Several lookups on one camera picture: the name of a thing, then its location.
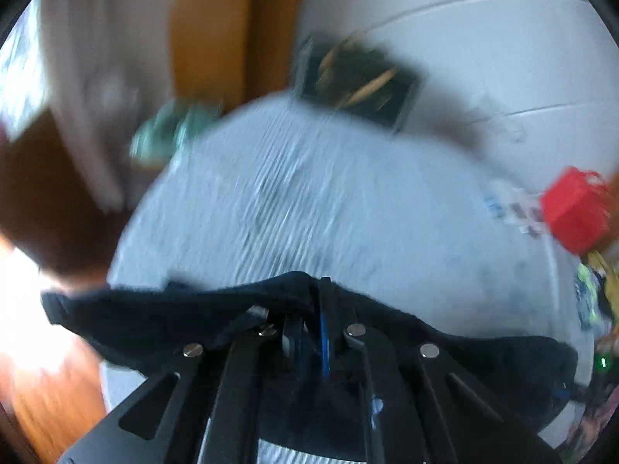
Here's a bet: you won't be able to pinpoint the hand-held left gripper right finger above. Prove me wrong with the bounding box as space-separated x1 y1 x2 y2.
318 277 563 464

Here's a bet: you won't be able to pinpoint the dark framed picture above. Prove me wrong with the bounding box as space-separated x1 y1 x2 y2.
289 33 429 137

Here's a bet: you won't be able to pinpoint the colourful printed cloth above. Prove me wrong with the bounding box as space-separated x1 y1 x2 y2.
575 246 619 340

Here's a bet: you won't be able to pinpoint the bright window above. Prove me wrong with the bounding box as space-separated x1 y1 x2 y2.
0 0 55 137

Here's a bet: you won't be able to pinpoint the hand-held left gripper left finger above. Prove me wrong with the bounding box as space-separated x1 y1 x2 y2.
58 305 311 464

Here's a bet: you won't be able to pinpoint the brown wooden furniture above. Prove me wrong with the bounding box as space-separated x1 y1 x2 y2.
0 105 132 278

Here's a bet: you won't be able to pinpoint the beige curtain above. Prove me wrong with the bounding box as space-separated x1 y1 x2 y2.
43 0 181 211

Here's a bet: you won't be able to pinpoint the orange wooden panel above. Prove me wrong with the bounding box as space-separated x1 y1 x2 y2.
168 0 311 108

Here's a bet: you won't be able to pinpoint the red box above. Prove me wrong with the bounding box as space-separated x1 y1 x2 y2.
539 166 616 255

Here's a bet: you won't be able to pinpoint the dark blue jeans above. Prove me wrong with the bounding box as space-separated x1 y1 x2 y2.
41 271 580 445

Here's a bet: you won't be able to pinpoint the green patterned cloth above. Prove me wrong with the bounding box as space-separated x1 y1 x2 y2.
130 99 224 166

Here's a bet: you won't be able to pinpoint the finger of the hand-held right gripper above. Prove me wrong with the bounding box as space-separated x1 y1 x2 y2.
552 376 592 405

